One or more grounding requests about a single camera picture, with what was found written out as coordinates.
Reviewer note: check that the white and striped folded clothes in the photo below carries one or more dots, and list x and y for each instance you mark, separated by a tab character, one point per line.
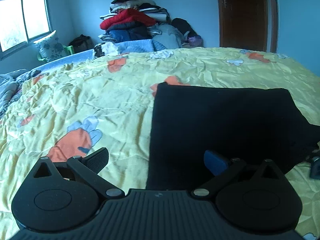
147	7

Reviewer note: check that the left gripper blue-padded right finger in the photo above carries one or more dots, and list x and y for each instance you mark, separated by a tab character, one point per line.
251	196

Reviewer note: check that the grey white crumpled blanket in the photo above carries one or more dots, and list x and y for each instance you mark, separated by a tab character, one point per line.
11	84

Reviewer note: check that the yellow floral bed quilt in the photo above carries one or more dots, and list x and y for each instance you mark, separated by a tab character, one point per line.
107	102

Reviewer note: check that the blue bed sheet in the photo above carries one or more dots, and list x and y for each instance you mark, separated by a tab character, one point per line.
105	49

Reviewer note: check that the grey garment on pile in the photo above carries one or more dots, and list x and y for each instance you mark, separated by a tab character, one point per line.
167	35

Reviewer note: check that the brown wooden door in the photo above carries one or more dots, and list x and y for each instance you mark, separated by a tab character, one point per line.
249	24

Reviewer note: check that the black backpack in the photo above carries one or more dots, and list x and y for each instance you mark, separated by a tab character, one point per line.
184	27

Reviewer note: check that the green plastic chair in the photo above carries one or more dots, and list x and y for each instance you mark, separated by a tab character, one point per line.
68	49

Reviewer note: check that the window with white frame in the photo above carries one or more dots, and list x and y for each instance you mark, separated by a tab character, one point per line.
22	23

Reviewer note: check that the black bag by wall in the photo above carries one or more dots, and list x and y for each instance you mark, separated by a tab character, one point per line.
82	43

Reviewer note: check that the red puffy jacket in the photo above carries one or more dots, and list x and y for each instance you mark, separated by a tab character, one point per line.
126	16

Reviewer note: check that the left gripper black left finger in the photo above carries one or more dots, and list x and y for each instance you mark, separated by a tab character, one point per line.
60	196

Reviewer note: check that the floral white pillow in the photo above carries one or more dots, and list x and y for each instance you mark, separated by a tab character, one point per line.
50	48

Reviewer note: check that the navy blue jacket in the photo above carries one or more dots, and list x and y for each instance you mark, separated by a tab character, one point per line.
130	31

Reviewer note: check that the black pants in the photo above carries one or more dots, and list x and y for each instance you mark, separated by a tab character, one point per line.
245	123

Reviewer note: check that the purple bag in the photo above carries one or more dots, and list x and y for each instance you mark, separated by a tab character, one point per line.
195	41

